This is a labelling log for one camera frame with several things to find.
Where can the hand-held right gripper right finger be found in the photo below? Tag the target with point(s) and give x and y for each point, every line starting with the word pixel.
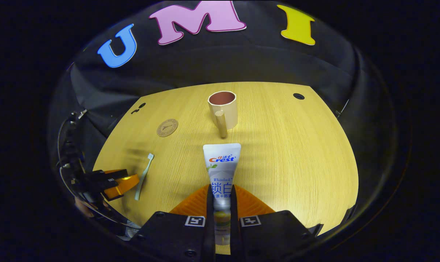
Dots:
pixel 274 236

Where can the white toothpaste tube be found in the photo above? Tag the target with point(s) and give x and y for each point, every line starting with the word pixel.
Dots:
pixel 222 171

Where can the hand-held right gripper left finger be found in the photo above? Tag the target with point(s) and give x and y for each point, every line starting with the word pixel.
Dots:
pixel 169 236

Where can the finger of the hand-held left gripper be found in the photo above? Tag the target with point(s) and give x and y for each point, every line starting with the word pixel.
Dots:
pixel 107 175
pixel 127 185

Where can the black backdrop cloth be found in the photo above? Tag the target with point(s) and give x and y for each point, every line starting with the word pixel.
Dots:
pixel 220 65

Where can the pale green toothbrush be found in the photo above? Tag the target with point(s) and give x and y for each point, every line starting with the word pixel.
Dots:
pixel 144 178

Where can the metal cloth clip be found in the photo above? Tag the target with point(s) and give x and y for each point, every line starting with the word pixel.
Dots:
pixel 82 114

